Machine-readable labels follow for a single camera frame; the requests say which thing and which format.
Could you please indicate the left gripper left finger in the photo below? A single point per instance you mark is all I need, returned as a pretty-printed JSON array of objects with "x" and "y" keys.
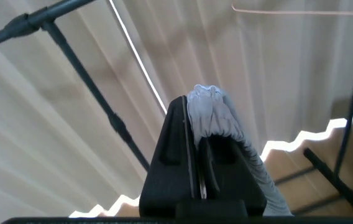
[{"x": 164, "y": 186}]

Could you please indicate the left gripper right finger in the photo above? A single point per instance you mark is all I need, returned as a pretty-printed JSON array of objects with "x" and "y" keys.
[{"x": 232, "y": 180}]

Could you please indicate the pale grey shorts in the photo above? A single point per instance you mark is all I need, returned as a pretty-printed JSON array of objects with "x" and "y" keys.
[{"x": 210, "y": 112}]

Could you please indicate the black clothes rack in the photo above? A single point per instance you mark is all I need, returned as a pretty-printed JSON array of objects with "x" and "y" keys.
[{"x": 118, "y": 125}]

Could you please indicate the pink clothes hanger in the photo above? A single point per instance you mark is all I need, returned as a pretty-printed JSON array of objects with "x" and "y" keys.
[{"x": 304, "y": 12}]

